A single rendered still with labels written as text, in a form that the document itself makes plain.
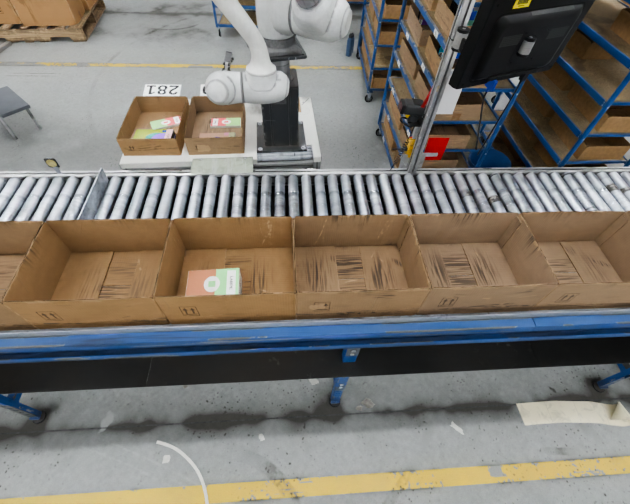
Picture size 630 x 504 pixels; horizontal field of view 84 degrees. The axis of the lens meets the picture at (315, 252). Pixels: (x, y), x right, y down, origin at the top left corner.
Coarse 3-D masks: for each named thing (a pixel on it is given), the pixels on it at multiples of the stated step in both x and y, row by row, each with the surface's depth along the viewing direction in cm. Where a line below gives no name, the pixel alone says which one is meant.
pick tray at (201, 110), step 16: (192, 112) 190; (208, 112) 199; (224, 112) 199; (240, 112) 200; (192, 128) 188; (208, 128) 190; (224, 128) 190; (240, 128) 191; (192, 144) 173; (208, 144) 173; (224, 144) 174; (240, 144) 175
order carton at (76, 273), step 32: (64, 224) 111; (96, 224) 112; (128, 224) 113; (160, 224) 114; (32, 256) 104; (64, 256) 119; (96, 256) 122; (128, 256) 123; (160, 256) 123; (32, 288) 104; (64, 288) 114; (96, 288) 114; (128, 288) 115; (32, 320) 102; (64, 320) 103; (96, 320) 104; (128, 320) 105; (160, 320) 107
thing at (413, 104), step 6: (402, 102) 153; (408, 102) 152; (414, 102) 153; (420, 102) 154; (402, 108) 153; (408, 108) 152; (414, 108) 153; (420, 108) 153; (408, 114) 155; (414, 114) 155; (420, 114) 155; (408, 120) 159; (414, 120) 159
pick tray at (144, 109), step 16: (144, 96) 190; (160, 96) 190; (176, 96) 191; (128, 112) 181; (144, 112) 197; (160, 112) 197; (176, 112) 198; (128, 128) 180; (144, 128) 188; (176, 128) 189; (128, 144) 170; (144, 144) 170; (160, 144) 171; (176, 144) 172
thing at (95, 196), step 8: (104, 176) 163; (96, 184) 156; (104, 184) 162; (96, 192) 156; (104, 192) 162; (88, 200) 149; (96, 200) 155; (88, 208) 149; (96, 208) 155; (80, 216) 143; (88, 216) 149
